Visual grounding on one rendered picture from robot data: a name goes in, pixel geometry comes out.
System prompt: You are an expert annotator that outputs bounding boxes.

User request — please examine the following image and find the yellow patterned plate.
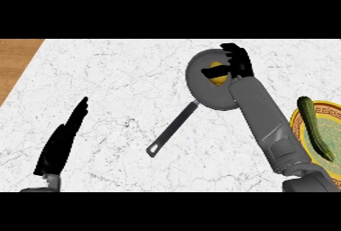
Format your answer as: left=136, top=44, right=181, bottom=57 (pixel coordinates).
left=289, top=100, right=341, bottom=189

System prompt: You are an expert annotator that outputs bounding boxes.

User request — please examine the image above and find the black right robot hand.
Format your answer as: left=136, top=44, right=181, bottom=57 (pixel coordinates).
left=199, top=42, right=255, bottom=81

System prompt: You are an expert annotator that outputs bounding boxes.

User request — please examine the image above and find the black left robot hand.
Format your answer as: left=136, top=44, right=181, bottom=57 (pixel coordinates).
left=32, top=96, right=90, bottom=177

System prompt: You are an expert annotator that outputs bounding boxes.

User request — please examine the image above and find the grey frying pan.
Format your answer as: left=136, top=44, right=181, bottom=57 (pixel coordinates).
left=144, top=48, right=240, bottom=159

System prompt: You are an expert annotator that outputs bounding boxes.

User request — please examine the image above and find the green cucumber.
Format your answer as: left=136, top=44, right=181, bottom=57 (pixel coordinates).
left=295, top=96, right=335, bottom=162

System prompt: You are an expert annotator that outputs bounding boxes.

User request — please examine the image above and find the yellow lemon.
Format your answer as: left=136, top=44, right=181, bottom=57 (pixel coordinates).
left=208, top=60, right=230, bottom=88

